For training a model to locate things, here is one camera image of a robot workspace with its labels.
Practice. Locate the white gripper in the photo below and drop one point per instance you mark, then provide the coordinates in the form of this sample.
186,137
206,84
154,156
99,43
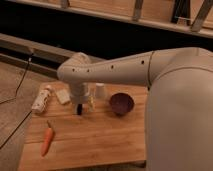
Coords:
79,94

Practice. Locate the black eraser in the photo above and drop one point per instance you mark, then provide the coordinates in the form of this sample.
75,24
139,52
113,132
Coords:
79,109

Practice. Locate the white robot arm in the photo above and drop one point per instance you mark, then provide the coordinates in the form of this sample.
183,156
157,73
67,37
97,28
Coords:
179,106

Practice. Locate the white sponge block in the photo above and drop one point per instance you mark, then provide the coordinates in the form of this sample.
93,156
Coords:
63,96

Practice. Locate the white paper cup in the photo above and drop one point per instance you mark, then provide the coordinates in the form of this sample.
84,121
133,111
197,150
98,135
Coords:
100,91

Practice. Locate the dark red bowl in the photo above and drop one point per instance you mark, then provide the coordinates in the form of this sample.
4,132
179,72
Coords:
121,103

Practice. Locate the wooden cutting board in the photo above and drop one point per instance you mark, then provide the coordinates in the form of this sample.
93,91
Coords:
93,138

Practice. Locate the orange carrot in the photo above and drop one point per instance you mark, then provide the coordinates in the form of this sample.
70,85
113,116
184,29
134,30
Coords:
49,134

